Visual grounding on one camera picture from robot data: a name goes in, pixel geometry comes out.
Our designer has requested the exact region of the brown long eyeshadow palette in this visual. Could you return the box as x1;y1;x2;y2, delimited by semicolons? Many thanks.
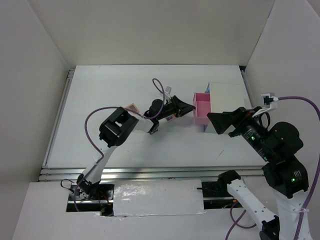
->
148;128;158;135

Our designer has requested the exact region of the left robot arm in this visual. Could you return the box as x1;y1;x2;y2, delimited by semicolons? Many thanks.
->
76;95;196;200

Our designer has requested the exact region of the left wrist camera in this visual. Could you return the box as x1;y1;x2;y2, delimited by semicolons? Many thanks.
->
163;86;172;101

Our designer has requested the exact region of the white drawer cabinet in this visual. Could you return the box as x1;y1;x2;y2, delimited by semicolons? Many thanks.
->
206;81;252;134

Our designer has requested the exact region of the peach four-pan palette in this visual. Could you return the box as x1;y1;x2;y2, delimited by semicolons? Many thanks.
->
125;103;140;113

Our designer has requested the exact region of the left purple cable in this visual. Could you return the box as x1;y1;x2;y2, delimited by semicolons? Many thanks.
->
72;78;168;212

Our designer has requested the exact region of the colourful square eyeshadow palette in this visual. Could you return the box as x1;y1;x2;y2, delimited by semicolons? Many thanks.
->
165;115;175;122

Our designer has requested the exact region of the blue drawer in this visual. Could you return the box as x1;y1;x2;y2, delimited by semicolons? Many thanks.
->
205;82;210;93

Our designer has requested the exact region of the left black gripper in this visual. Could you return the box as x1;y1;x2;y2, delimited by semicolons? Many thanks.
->
156;94;194;121

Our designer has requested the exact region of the aluminium rail frame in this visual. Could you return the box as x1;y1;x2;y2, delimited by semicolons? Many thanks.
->
39;65;263;182

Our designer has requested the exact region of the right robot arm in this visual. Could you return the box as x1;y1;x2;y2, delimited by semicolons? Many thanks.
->
207;107;315;240

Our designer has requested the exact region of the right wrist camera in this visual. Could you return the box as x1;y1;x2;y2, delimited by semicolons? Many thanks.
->
252;92;279;118

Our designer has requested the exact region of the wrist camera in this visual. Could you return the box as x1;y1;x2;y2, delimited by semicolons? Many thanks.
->
252;92;279;118
163;86;172;101

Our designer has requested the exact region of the white cover plate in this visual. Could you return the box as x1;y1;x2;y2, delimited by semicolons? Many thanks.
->
113;179;205;217

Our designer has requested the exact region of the pink drawer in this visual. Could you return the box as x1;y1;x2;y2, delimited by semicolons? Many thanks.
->
193;92;211;125

